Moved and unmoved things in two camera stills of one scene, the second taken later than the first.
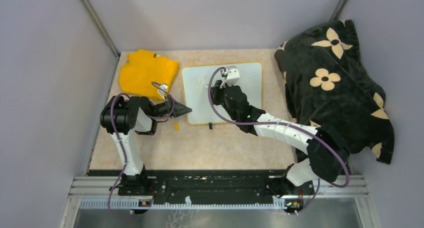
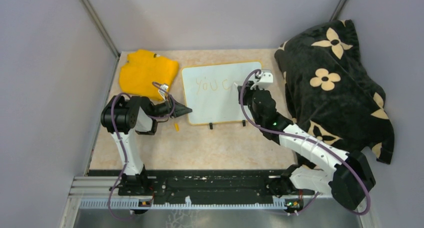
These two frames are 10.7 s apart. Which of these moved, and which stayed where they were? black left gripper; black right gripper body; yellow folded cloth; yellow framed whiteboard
Moved: black right gripper body
Stayed: yellow framed whiteboard; yellow folded cloth; black left gripper
